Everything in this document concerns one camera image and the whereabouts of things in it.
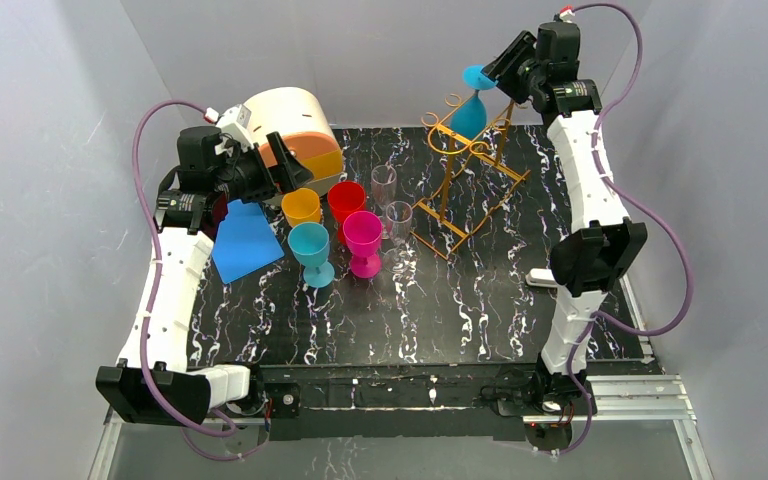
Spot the yellow wine glass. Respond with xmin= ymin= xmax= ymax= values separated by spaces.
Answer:
xmin=281 ymin=188 xmax=322 ymax=227

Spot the white cylindrical drawer box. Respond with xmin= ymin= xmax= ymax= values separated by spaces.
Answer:
xmin=243 ymin=87 xmax=344 ymax=197

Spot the teal wine glass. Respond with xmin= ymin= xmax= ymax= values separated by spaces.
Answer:
xmin=449 ymin=65 xmax=496 ymax=140

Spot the red wine glass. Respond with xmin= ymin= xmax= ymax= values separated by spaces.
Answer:
xmin=327 ymin=181 xmax=366 ymax=245

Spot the light blue wine glass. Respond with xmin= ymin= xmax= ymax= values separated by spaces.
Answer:
xmin=288 ymin=222 xmax=335 ymax=288

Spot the gold wire glass rack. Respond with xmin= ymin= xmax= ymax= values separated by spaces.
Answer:
xmin=412 ymin=93 xmax=531 ymax=260

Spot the clear wine glass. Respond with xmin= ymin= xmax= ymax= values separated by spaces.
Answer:
xmin=371 ymin=165 xmax=397 ymax=224
xmin=384 ymin=201 xmax=413 ymax=274

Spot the magenta wine glass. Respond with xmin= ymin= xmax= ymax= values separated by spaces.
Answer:
xmin=343 ymin=211 xmax=383 ymax=279

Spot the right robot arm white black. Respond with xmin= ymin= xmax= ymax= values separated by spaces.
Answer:
xmin=482 ymin=19 xmax=648 ymax=403

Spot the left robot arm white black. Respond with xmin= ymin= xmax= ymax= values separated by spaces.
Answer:
xmin=95 ymin=126 xmax=313 ymax=427

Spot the blue flat sheet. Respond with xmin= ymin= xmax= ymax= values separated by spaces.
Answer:
xmin=212 ymin=200 xmax=284 ymax=284

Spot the white oblong case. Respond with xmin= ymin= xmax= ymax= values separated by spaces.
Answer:
xmin=526 ymin=268 xmax=558 ymax=289

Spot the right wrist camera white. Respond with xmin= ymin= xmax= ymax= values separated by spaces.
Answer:
xmin=554 ymin=5 xmax=575 ymax=23

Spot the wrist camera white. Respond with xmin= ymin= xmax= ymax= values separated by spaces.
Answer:
xmin=554 ymin=5 xmax=575 ymax=23
xmin=203 ymin=104 xmax=254 ymax=148

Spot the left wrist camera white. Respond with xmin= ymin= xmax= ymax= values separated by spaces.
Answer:
xmin=203 ymin=104 xmax=254 ymax=148

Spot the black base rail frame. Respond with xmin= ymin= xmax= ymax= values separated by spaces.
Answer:
xmin=102 ymin=360 xmax=697 ymax=458

